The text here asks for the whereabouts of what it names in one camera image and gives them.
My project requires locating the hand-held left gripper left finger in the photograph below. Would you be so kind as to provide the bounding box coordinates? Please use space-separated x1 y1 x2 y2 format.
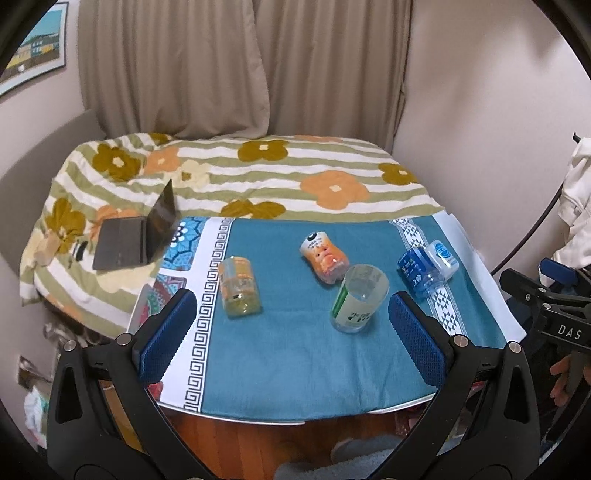
47 289 204 467

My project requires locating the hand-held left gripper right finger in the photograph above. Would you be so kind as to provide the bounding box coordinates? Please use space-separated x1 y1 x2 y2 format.
382 291 542 468

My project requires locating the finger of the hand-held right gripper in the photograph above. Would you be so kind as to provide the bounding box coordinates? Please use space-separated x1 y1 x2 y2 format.
539 257 591 286
499 268 557 306

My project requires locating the clear cup green label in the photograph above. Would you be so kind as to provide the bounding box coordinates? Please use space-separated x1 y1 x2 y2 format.
329 263 391 334

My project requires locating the blue label clear cup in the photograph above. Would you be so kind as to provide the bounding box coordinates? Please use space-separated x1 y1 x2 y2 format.
397 239 461 301

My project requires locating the yellow label clear cup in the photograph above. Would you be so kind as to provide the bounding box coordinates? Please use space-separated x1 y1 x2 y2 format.
217 256 262 319

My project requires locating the orange printed cup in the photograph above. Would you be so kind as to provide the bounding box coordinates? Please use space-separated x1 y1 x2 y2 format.
300 232 347 285

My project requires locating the person's right hand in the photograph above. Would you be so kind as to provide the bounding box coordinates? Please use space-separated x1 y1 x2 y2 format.
549 357 576 403

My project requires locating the white garment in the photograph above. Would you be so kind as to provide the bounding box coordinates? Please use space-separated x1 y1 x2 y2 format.
552 137 591 269

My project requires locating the colourful patterned cloth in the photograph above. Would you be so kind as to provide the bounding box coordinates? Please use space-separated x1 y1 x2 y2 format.
139 216 211 324

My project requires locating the grey laptop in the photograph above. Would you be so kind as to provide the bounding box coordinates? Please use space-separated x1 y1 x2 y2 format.
92 178 179 271

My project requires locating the round table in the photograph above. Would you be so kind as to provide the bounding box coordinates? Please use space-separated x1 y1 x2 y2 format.
159 391 440 426

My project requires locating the teal patterned tablecloth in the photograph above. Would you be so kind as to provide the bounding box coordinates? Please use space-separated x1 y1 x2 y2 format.
154 216 527 424

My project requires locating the grey slipper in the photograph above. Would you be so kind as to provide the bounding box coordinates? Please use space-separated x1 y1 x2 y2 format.
274 436 403 480

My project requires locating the plastic bag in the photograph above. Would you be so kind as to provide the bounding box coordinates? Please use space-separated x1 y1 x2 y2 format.
22 383 51 449

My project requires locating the floral striped blanket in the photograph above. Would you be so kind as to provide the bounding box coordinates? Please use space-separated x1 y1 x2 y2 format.
20 132 447 340

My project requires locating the beige curtain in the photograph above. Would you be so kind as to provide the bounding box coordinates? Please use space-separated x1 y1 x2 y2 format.
78 0 415 154

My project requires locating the black curved cable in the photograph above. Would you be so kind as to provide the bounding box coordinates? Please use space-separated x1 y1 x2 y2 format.
488 178 570 275

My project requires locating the wall poster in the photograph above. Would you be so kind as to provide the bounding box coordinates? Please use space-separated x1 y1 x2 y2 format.
0 0 70 98

